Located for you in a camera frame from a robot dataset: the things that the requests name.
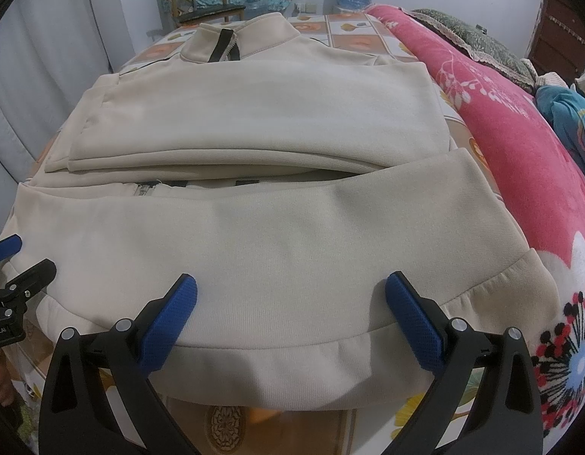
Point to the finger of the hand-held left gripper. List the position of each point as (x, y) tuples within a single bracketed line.
[(6, 247), (34, 275)]

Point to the brown wooden door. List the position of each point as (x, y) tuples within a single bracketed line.
[(560, 33)]

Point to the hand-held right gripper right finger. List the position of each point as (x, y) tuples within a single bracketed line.
[(413, 322)]

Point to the cream zip jacket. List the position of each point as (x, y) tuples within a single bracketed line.
[(273, 199)]

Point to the blue floral quilt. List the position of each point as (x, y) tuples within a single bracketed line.
[(567, 113)]

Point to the green patterned pillow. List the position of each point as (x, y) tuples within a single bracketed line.
[(477, 40)]

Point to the white wall socket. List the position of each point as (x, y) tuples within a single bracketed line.
[(307, 7)]

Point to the pink floral blanket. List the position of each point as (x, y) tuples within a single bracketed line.
[(520, 161)]

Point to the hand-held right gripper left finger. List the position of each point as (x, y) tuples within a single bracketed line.
[(171, 322)]

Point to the cream knitted cloth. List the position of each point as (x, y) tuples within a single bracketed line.
[(552, 79)]

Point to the white curtain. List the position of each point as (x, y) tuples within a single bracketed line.
[(36, 80)]

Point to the empty clear water bottle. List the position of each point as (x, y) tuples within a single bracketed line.
[(251, 0)]

